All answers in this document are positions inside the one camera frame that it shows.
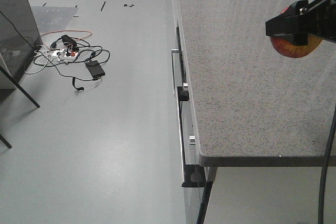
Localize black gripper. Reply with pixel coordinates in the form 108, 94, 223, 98
265, 0, 335, 46

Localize red yellow apple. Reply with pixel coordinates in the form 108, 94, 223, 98
269, 8, 322, 58

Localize black built-in oven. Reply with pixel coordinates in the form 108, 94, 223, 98
175, 84, 211, 224

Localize black power adapter brick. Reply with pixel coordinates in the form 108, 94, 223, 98
85, 60, 105, 79

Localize white power strip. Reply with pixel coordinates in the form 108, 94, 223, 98
51, 49, 78, 63

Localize black hanging cable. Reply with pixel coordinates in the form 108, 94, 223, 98
317, 108, 336, 224

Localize orange cable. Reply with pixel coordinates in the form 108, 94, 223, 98
40, 29, 93, 45

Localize black tangled cables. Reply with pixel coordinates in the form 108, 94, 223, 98
23, 35, 111, 92

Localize white cable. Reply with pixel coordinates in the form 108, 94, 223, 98
25, 49, 60, 75

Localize black cable on chair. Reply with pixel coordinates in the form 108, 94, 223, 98
0, 10, 36, 51

